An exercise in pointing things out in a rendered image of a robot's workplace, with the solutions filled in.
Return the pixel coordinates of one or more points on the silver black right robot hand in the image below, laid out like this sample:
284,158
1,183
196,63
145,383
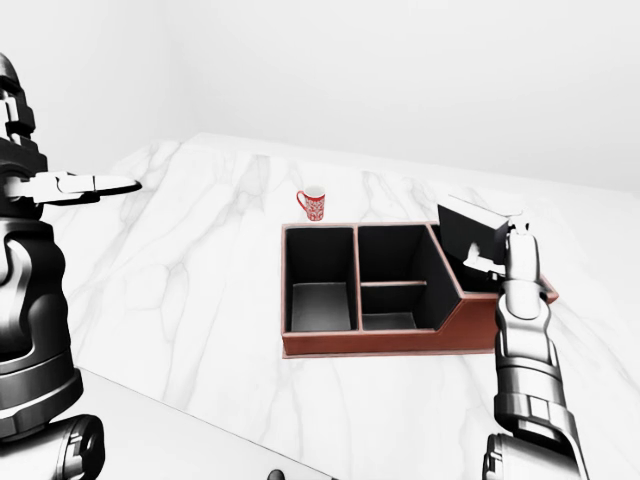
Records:
522,305

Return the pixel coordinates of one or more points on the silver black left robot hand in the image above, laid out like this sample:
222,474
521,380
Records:
30,290

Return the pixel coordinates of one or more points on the black book with white pages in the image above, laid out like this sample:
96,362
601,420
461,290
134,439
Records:
465,232

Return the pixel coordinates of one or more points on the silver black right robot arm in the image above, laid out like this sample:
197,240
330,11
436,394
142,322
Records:
532,405

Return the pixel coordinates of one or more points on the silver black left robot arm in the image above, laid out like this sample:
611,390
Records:
30,400

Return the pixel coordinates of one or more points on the red-brown desk caddy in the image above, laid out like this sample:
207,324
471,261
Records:
400,340

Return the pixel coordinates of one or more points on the red white patterned mug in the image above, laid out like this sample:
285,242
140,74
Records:
314,206

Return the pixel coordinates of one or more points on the small dark shape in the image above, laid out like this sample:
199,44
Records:
276,475

